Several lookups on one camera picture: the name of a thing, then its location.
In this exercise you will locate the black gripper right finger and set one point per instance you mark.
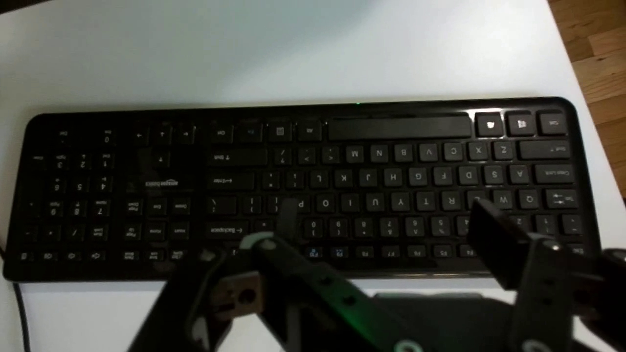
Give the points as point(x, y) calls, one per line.
point(554, 293)

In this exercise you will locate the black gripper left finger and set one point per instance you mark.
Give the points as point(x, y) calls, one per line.
point(314, 293)

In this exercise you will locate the black computer keyboard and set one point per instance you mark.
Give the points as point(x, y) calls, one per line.
point(196, 182)

